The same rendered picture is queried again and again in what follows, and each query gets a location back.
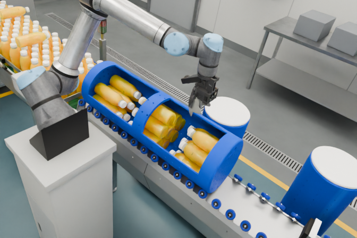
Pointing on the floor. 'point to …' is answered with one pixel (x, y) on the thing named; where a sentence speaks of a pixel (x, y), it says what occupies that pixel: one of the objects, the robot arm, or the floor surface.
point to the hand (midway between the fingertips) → (194, 110)
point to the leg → (114, 175)
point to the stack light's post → (102, 50)
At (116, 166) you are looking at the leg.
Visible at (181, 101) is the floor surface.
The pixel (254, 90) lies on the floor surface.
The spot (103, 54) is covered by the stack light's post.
